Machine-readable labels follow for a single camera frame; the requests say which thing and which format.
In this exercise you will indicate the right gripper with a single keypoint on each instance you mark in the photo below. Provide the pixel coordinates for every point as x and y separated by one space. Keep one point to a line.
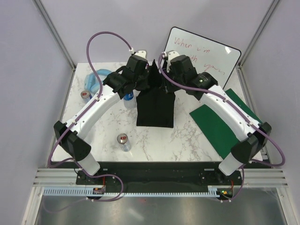
167 87

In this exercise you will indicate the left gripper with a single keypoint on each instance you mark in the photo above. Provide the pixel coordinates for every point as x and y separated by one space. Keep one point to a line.
145 86

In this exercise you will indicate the black canvas bag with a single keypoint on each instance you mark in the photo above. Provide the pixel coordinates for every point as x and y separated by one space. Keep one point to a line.
155 106

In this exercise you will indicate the silver can front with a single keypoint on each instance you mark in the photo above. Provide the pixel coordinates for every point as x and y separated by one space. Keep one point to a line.
124 142

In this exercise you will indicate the silver can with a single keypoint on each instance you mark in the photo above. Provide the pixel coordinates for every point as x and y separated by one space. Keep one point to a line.
124 142
86 96

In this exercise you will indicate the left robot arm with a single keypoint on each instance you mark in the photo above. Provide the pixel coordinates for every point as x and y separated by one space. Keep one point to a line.
71 134

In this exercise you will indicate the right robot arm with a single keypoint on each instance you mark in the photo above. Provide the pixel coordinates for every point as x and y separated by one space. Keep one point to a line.
197 84

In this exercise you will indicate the water bottle near bag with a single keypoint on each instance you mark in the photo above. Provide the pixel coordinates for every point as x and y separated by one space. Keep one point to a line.
129 100

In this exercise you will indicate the whiteboard with red writing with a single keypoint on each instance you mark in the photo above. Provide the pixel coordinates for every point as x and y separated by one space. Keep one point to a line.
207 55

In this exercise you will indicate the blue headphones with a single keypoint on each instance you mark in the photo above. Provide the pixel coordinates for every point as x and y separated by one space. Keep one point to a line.
91 83

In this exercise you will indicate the silver can back left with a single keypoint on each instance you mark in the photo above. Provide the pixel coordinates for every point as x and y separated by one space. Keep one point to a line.
86 96

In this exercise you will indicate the green board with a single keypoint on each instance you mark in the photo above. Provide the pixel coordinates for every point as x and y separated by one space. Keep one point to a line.
215 126

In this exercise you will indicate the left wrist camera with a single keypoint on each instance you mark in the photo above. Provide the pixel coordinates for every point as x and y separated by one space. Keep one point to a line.
140 53

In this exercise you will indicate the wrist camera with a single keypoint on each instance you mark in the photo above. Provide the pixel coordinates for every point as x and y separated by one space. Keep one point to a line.
169 55
140 53

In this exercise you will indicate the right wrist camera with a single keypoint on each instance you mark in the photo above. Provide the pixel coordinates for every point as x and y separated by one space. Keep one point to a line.
169 55

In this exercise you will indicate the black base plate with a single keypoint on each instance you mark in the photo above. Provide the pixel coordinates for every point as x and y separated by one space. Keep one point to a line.
160 176

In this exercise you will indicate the white cable duct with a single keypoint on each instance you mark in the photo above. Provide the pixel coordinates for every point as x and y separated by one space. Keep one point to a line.
92 192

